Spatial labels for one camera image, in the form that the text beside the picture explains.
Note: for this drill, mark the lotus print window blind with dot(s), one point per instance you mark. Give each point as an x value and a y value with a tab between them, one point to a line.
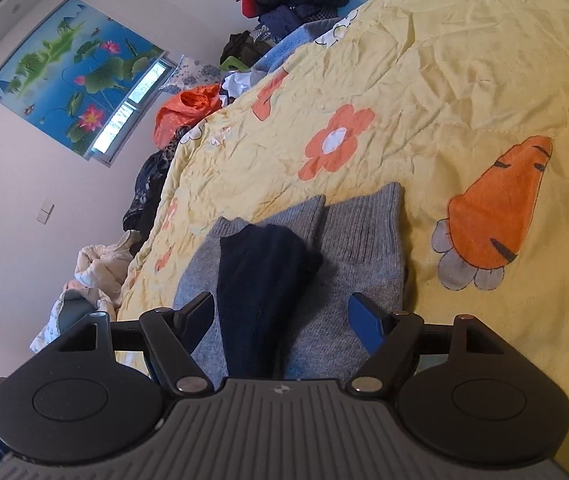
64	70

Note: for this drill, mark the cream quilted jacket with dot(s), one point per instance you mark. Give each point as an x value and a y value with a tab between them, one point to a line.
99	265

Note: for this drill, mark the yellow carrot print blanket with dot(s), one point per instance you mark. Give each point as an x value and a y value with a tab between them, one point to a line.
439	85

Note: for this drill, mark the green plastic item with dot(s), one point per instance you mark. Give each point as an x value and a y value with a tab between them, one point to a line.
233	63

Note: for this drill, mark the light blue towel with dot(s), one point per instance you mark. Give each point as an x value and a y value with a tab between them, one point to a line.
294	40

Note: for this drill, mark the dark blue floral jacket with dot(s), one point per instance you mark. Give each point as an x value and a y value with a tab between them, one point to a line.
147	195

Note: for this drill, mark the navy clothes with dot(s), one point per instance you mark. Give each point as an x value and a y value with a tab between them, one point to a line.
279	20

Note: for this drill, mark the dark cloth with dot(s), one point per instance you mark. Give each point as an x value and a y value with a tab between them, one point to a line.
244	45

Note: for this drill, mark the grey knit sweater navy sleeves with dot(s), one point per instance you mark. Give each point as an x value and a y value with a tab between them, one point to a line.
324	280

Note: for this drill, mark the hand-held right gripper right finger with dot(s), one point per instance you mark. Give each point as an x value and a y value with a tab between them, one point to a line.
369	325

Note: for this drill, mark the floral pillow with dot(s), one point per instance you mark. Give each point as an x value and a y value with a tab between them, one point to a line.
192	72

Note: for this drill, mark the orange plastic bag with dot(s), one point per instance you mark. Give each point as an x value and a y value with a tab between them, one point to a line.
184	110

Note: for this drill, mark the leopard print cloth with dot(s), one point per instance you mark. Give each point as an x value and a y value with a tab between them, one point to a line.
172	145

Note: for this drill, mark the white cloth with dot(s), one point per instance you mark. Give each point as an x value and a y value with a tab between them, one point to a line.
239	82

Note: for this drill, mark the white wall switch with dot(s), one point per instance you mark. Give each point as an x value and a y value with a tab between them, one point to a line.
45	212

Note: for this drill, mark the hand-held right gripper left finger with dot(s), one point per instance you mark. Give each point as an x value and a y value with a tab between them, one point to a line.
198	312

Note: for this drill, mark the window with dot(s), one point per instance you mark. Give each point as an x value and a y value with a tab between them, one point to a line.
134	95

